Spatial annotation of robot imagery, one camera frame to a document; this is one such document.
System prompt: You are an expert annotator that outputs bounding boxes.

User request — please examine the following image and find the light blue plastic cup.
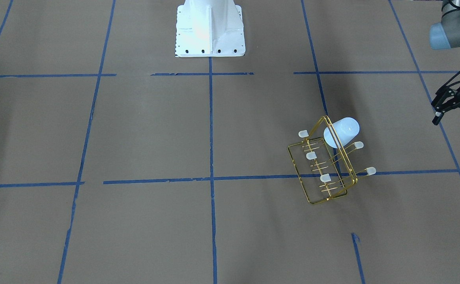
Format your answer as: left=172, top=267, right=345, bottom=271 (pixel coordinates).
left=323, top=117, right=360, bottom=148

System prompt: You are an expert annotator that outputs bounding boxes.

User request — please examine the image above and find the gold wire cup holder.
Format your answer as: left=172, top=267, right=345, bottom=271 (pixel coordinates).
left=287, top=115, right=377, bottom=205

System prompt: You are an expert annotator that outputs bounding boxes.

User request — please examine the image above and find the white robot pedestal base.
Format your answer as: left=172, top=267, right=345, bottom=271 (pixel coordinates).
left=175, top=0, right=246, bottom=58

